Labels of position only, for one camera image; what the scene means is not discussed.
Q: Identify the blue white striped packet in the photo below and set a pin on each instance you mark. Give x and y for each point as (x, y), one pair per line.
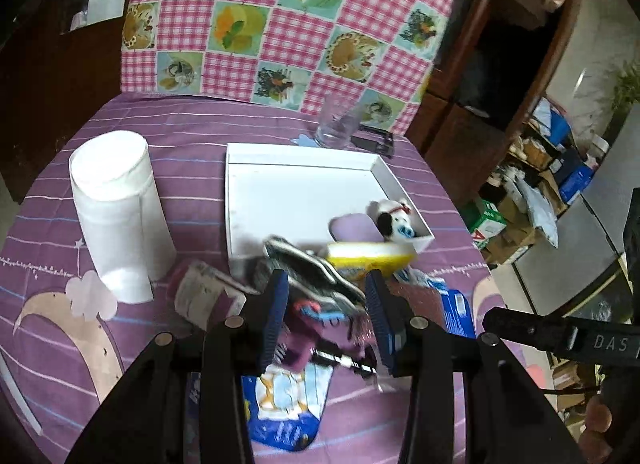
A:
(420, 278)

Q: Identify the purple sponge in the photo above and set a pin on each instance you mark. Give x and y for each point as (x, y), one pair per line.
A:
(352, 228)

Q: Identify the pink checkered printed cloth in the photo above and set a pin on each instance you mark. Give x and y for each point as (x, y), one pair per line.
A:
(300, 19)

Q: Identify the light blue paper shape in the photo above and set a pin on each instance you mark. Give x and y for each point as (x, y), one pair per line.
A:
(304, 140)

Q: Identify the clear glass cup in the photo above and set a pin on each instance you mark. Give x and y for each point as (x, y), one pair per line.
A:
(336, 124)

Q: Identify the white plastic bag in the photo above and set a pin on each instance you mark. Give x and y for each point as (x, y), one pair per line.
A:
(537, 209)

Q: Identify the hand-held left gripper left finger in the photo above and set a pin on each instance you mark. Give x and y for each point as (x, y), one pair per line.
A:
(272, 314)

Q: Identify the yellow sponge packet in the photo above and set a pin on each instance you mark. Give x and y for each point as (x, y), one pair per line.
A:
(370, 256)

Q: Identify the white paper towel roll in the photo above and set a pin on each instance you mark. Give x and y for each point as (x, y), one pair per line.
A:
(117, 214)

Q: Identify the white shallow box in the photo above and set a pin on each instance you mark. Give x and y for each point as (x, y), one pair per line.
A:
(300, 194)

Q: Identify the person's right hand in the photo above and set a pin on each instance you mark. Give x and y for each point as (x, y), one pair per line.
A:
(596, 424)

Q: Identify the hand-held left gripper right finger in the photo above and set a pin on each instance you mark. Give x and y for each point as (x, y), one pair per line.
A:
(380, 314)

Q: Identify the blue packet with white label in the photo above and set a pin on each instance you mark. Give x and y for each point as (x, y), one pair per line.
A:
(457, 314)

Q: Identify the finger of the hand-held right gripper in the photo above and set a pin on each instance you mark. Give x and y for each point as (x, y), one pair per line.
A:
(525, 329)

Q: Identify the brown wooden cabinet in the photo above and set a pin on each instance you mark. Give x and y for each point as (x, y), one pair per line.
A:
(480, 109)

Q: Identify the green white carton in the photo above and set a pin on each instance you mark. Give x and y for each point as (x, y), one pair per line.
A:
(487, 224)

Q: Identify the blue box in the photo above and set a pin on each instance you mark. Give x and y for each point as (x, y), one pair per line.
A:
(575, 184)

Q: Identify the green potted plant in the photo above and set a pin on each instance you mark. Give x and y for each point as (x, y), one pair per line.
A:
(627, 89)

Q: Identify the white plush dog toy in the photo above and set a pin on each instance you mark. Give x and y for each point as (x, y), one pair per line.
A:
(395, 221)

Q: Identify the blue white cartoon packet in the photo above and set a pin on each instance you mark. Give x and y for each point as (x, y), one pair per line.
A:
(285, 409)

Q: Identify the pink white packet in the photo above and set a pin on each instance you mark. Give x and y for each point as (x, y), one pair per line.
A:
(200, 294)

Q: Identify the brown cardboard box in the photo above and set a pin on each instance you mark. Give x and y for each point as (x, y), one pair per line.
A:
(510, 244)

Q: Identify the grey plaid cloth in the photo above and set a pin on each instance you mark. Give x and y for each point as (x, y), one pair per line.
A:
(305, 264)

